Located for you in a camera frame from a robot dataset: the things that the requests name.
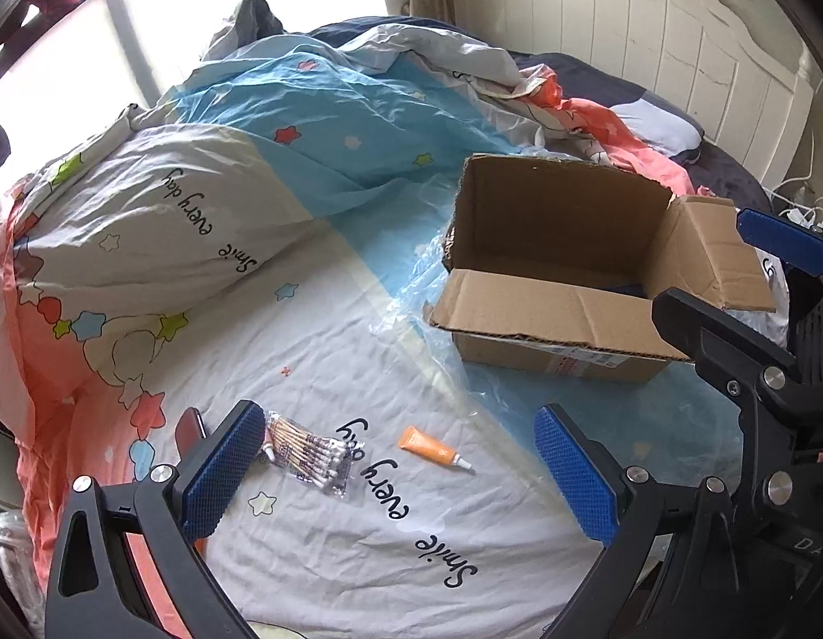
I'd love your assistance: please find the maroon glasses case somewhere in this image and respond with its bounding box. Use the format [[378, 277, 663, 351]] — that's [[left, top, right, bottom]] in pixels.
[[174, 407, 206, 460]]

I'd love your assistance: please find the cotton swabs plastic bag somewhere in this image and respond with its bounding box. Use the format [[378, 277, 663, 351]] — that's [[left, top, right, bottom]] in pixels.
[[261, 411, 364, 498]]

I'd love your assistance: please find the small orange cream tube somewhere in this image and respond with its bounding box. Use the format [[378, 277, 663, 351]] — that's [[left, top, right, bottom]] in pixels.
[[397, 425, 474, 472]]

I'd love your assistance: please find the dark blue pillow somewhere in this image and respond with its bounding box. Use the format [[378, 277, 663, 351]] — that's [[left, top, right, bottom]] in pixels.
[[310, 14, 772, 215]]

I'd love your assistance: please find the brown cardboard box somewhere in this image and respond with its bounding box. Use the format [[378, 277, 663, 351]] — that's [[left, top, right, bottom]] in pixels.
[[424, 154, 777, 382]]

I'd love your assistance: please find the star patterned duvet cover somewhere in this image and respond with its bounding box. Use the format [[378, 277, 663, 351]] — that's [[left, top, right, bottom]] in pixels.
[[0, 11, 786, 639]]

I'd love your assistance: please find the white bed headboard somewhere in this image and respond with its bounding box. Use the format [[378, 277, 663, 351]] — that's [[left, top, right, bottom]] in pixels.
[[453, 0, 814, 189]]

